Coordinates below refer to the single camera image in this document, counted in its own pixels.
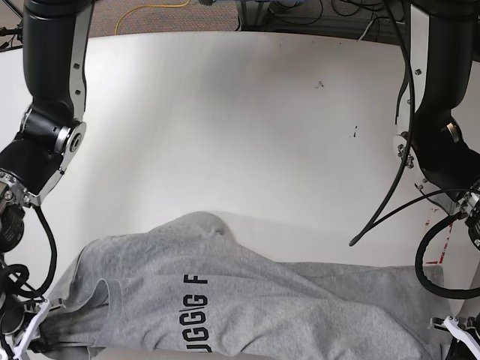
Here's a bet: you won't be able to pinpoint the grey printed T-shirt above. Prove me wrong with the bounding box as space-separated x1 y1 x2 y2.
41 212 451 359

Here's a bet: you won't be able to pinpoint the black robot arm image-left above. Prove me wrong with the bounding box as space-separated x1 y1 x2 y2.
1 1 95 359

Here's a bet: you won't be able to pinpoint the white cable on floor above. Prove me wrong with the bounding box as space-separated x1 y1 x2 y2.
358 18 398 41

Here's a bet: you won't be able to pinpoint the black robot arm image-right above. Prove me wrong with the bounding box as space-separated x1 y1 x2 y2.
394 1 479 300

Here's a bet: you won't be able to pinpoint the black tripod legs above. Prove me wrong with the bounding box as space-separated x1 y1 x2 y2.
1 0 23 53

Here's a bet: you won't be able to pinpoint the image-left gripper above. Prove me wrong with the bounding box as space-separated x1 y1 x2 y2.
1 298 62 360

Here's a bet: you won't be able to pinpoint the yellow cable on floor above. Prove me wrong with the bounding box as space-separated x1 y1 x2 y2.
115 0 191 35

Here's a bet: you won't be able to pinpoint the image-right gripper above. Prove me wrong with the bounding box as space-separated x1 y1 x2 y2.
430 316 479 360

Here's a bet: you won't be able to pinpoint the red tape rectangle marking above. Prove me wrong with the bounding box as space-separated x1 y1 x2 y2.
423 207 453 265

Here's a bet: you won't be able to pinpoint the grey metal frame leg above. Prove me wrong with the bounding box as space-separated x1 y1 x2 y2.
235 0 272 32

